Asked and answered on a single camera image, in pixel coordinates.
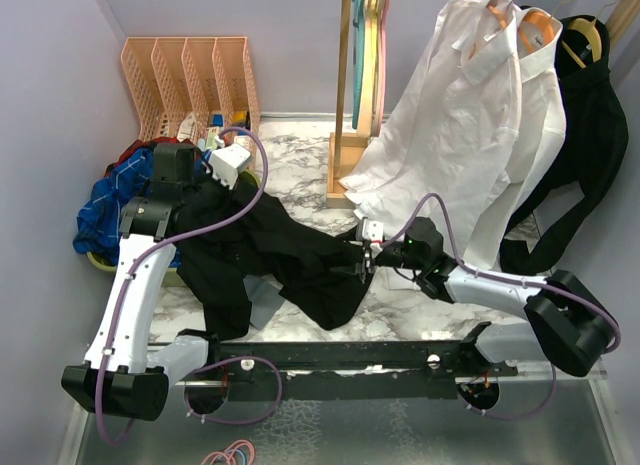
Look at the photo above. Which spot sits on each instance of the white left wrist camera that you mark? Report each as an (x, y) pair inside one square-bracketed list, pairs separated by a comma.
[(228, 163)]

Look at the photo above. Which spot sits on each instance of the orange hanger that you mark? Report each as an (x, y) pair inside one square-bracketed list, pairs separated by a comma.
[(491, 30), (536, 30)]

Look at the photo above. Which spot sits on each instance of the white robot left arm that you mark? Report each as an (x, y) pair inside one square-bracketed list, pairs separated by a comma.
[(135, 285)]

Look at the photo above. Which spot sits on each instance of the white spiral notebook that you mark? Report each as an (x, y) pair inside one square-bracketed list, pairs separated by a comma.
[(187, 130)]

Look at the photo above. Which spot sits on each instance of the white shirt behind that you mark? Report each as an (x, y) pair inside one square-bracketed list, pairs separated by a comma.
[(540, 139)]

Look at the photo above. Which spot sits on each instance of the coloured rubber bands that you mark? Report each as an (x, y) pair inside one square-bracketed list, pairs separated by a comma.
[(240, 452)]

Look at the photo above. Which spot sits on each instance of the aluminium rail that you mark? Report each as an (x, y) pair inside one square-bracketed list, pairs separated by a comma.
[(481, 398)]

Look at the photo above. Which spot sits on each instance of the green white box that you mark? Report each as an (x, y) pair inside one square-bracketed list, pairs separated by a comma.
[(213, 140)]

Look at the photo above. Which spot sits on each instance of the grey cloth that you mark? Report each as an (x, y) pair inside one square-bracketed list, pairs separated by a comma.
[(265, 300)]

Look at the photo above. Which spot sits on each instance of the blue plaid shirt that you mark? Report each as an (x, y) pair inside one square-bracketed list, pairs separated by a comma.
[(98, 221)]

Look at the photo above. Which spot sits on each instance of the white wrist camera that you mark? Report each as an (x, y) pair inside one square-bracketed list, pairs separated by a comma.
[(228, 163), (369, 230)]

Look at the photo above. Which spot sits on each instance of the black base bar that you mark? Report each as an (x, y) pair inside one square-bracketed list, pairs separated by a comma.
[(269, 372)]

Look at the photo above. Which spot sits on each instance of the pink hanger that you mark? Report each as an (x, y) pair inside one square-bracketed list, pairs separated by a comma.
[(382, 62)]

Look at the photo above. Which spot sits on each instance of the orange hanger left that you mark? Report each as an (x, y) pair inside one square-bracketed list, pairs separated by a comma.
[(491, 30)]

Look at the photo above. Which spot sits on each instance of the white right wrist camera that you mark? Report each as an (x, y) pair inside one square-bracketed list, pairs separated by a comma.
[(369, 230)]

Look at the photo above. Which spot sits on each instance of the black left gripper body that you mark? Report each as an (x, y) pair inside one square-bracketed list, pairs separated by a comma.
[(210, 198)]

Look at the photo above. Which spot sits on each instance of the yellow grey stapler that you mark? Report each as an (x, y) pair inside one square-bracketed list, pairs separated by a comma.
[(242, 119)]

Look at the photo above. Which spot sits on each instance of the orange hanger right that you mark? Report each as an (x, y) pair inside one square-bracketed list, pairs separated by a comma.
[(536, 30)]

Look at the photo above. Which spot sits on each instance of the pink plastic file organizer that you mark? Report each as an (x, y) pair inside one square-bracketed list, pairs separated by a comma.
[(169, 77)]

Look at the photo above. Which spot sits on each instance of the white shirt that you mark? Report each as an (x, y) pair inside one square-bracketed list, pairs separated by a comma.
[(450, 136), (540, 139)]

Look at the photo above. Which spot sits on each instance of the white shirt front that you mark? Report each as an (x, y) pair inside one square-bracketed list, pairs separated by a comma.
[(450, 136)]

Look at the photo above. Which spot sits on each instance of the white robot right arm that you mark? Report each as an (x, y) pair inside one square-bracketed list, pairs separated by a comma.
[(557, 319)]

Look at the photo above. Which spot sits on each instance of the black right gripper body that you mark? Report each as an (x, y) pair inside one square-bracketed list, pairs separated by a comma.
[(382, 258)]

